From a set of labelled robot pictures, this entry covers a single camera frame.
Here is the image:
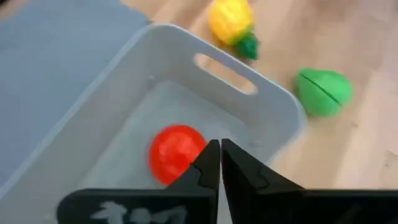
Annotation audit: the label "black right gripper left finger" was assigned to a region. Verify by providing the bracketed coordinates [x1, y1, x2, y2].
[57, 139, 221, 224]

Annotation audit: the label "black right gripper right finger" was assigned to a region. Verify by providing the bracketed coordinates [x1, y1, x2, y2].
[221, 138, 398, 224]

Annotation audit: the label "red toy tomato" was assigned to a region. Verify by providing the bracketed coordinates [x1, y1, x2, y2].
[148, 124, 208, 187]

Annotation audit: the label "green toy vegetable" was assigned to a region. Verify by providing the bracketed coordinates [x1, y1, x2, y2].
[294, 67, 354, 118]

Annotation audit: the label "white plastic storage bin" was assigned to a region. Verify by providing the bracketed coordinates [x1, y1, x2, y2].
[0, 23, 308, 224]

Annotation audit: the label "yellow toy fruit green top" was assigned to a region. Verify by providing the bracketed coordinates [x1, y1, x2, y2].
[208, 0, 261, 61]

